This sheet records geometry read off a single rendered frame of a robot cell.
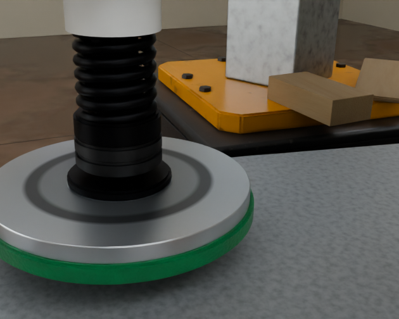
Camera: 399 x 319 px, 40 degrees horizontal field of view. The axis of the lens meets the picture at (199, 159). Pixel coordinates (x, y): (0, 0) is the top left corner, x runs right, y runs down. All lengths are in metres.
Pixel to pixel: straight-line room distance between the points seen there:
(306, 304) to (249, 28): 0.94
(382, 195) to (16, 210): 0.36
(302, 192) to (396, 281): 0.16
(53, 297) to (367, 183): 0.35
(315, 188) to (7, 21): 5.97
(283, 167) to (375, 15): 7.20
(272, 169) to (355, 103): 0.46
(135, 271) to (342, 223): 0.23
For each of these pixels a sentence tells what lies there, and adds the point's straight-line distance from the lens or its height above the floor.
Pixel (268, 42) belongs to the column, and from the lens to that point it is 1.26.
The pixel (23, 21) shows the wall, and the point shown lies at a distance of 6.46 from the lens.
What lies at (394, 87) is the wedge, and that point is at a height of 0.80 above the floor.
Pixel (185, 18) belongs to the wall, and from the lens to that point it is 7.01.
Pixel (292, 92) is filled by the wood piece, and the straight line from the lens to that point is 1.11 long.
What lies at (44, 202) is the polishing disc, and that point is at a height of 0.92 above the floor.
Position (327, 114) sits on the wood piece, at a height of 0.80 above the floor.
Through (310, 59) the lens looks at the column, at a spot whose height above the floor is 0.84.
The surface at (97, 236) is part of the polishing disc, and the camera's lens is 0.38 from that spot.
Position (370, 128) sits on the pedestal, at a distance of 1.18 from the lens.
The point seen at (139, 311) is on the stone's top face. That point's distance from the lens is 0.40.
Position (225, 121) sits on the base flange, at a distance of 1.08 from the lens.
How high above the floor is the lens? 1.10
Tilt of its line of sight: 22 degrees down
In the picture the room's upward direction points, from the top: 1 degrees clockwise
